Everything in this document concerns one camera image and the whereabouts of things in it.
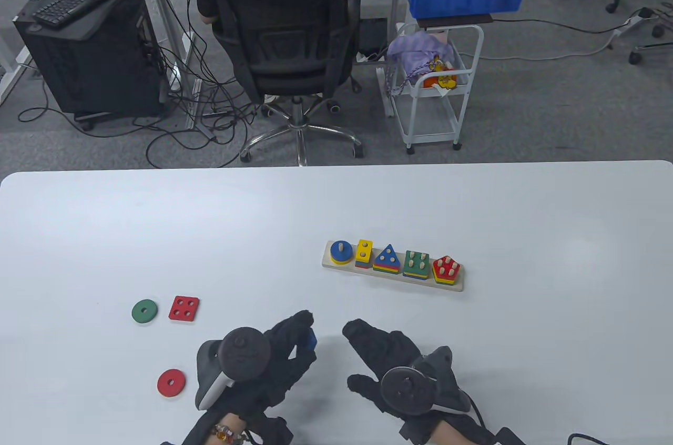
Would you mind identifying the person's right forearm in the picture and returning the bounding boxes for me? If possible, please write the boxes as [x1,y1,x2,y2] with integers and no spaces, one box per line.
[431,419,505,445]

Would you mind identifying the purple drawstring bag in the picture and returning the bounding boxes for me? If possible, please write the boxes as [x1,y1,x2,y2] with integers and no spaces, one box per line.
[386,29,456,97]

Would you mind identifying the white floor cable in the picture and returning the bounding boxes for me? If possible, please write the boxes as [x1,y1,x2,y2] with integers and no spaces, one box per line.
[471,27,631,63]

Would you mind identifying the black glove wrist module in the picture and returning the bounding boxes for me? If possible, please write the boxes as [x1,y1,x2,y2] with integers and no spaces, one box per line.
[247,413,294,445]

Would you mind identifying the black computer tower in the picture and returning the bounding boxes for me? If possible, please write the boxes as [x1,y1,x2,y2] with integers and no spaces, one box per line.
[13,0,170,122]

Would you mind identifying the blue triangle block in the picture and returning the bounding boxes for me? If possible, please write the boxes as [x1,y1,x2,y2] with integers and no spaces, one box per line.
[374,244,401,267]

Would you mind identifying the red square block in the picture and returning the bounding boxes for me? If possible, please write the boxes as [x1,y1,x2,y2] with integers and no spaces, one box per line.
[168,296,200,322]

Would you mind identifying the wooden post board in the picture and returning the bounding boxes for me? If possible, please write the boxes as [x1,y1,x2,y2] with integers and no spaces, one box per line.
[322,240,466,292]

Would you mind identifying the red pentagon block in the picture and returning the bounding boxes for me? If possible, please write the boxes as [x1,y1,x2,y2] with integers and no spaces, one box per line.
[432,256,462,280]

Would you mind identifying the white rolling cart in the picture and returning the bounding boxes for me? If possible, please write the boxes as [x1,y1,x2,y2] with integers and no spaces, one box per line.
[378,22,485,155]

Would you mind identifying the person's left forearm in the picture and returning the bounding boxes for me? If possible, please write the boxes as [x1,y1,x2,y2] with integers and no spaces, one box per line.
[181,411,248,445]

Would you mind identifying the white desk frame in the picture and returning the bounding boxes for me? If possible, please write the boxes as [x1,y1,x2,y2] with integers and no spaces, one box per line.
[129,0,199,131]
[0,35,33,105]

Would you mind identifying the green ring block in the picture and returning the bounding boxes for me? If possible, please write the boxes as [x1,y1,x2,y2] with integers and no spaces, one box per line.
[131,299,158,325]

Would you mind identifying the black chair base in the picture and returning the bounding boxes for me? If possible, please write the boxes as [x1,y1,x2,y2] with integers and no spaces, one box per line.
[628,6,673,65]

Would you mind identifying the orange plush toy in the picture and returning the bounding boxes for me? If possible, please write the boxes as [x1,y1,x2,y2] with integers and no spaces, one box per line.
[422,58,458,93]

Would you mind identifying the red ring block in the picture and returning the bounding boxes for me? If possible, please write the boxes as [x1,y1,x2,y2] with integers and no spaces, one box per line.
[157,369,186,398]

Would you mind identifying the black box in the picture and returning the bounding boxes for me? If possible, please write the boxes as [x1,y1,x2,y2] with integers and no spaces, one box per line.
[359,18,388,54]

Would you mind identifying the tangle of black cables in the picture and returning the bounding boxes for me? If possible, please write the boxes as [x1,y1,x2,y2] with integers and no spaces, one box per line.
[18,0,263,169]

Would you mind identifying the black mesh office chair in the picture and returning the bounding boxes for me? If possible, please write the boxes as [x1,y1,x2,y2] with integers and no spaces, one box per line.
[197,0,365,167]

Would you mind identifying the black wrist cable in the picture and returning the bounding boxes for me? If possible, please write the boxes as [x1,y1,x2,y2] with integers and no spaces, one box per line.
[463,392,610,445]

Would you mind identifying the green square block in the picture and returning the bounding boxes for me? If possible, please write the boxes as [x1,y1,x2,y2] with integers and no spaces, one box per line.
[404,250,430,274]

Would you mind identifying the person's left hand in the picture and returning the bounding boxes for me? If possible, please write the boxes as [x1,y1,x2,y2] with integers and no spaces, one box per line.
[208,310,318,430]

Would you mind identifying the black white hand controller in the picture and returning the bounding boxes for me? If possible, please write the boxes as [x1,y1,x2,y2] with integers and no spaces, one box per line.
[380,345,472,418]
[196,327,272,410]

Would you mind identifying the person's right hand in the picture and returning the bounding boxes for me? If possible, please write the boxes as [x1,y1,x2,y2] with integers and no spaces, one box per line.
[342,319,473,443]

